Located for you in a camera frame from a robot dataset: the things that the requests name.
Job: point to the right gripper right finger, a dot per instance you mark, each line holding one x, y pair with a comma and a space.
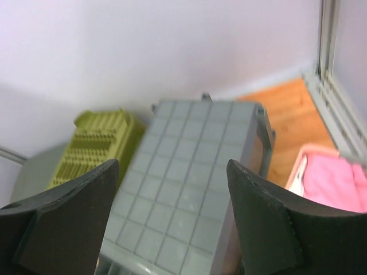
283, 233

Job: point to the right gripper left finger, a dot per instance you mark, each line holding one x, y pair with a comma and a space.
59, 231

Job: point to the olive green plastic basin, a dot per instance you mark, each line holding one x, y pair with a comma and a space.
98, 137

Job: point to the grey plastic bin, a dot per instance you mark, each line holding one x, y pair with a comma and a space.
173, 212

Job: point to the pink plastic basket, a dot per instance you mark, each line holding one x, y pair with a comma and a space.
295, 180

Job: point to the pink folded cloth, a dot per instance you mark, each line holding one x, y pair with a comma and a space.
335, 182

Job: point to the aluminium frame rail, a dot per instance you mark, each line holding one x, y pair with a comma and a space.
343, 124

